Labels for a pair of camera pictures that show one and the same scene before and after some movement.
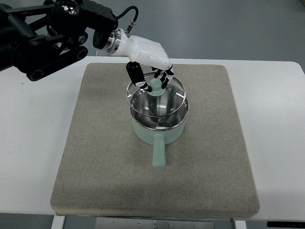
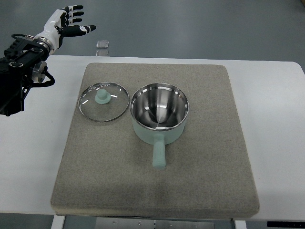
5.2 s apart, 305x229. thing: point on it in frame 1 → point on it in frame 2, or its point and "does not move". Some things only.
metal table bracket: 138,223 does not move
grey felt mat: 106,168 does not move
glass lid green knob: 157,101 → 103,101
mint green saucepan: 158,130 does not move
